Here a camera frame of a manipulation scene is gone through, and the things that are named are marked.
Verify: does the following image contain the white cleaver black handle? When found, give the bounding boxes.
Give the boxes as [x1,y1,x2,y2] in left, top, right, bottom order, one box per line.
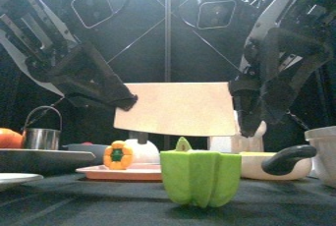
[114,82,240,138]

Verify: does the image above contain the short dark stub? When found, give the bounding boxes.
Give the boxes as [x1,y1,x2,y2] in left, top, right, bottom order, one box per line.
[128,131,150,145]

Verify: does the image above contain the blue grey bowl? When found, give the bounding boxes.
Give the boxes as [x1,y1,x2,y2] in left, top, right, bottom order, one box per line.
[63,142,111,165]

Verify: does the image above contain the small yellow orange toy pepper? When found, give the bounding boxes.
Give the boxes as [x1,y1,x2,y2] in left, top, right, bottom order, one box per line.
[103,140,135,171]

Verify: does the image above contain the small metal bucket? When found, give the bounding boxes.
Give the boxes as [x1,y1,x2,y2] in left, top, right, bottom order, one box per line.
[22,105,63,150]

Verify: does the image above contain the white rounded toy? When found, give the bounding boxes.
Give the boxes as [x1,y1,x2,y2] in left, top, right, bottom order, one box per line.
[124,139,162,165]

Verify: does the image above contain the white toy frying pan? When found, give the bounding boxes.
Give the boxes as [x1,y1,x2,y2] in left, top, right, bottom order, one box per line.
[239,144,319,181]

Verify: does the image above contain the green toy pepper pointed piece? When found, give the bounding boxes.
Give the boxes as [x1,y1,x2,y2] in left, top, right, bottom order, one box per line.
[175,137,195,153]

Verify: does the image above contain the white plastic cup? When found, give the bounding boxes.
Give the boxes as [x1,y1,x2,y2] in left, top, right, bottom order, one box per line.
[304,125,336,189]

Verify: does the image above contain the grey flat tray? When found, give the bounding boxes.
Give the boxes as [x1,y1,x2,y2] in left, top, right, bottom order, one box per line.
[0,148,98,175]

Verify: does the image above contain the pink plastic tray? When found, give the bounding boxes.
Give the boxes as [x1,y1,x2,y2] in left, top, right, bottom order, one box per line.
[75,163,164,182]

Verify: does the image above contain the orange toy fruit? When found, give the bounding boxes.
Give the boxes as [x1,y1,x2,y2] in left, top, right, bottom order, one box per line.
[0,127,26,149]

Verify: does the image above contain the green toy pepper lobed half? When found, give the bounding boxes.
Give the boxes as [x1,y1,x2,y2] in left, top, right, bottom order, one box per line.
[159,149,243,208]

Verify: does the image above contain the white plate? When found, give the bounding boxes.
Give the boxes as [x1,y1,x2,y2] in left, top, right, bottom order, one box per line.
[0,172,44,192]

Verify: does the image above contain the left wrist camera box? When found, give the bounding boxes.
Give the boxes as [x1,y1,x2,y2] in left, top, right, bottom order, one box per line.
[70,0,116,29]

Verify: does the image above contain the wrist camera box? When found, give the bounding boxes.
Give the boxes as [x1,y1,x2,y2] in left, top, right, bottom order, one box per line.
[70,0,116,29]
[178,0,242,30]

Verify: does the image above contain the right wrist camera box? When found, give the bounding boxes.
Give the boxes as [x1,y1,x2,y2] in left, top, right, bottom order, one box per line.
[178,0,242,30]

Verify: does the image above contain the metal frame pole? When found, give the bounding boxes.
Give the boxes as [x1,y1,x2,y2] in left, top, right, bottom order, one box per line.
[163,0,174,150]

